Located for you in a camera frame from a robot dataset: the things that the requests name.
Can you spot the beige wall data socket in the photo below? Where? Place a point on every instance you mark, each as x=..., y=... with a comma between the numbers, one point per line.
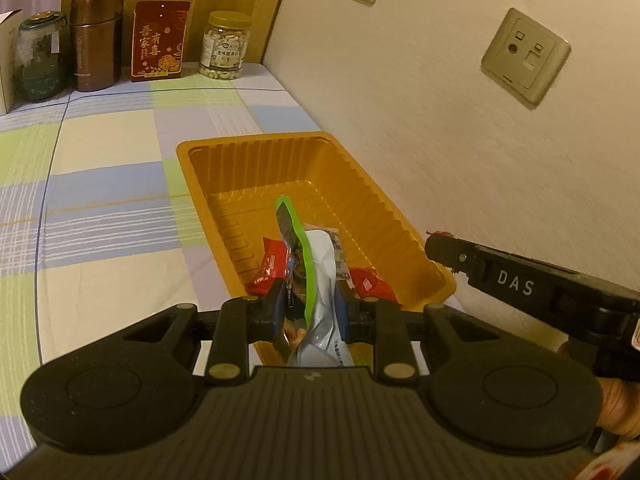
x=525, y=55

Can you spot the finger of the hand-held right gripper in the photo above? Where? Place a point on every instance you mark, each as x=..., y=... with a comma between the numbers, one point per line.
x=480, y=270

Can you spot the plastic jar of nuts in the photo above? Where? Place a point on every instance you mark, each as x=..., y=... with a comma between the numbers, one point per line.
x=225, y=47

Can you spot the red white printed cloth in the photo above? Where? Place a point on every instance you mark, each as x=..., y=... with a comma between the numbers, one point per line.
x=615, y=462

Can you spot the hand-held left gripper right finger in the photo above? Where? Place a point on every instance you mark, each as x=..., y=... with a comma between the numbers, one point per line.
x=352, y=317

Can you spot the glass jar dark lid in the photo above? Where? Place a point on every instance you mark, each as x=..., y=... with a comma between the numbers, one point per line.
x=40, y=57

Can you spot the orange plastic tray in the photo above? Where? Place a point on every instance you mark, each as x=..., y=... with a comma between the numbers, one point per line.
x=250, y=180

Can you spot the person's right hand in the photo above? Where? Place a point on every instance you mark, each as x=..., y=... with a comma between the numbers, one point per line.
x=622, y=405

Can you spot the checked tablecloth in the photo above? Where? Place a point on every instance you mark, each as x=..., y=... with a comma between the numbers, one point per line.
x=110, y=185

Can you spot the red gift box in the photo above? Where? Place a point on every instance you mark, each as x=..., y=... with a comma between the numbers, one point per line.
x=160, y=42

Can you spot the white product box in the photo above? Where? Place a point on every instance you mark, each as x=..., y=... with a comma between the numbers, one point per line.
x=6, y=60

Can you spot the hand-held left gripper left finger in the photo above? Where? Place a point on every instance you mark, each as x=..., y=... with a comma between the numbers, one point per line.
x=270, y=310

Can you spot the grey snack packet red ends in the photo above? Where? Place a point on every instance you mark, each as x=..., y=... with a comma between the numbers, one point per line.
x=336, y=250

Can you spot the brown thermos flask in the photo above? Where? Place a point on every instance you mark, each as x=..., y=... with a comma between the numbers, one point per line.
x=96, y=40

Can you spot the green-edged silver snack packet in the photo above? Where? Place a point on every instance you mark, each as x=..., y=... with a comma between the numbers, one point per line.
x=320, y=320

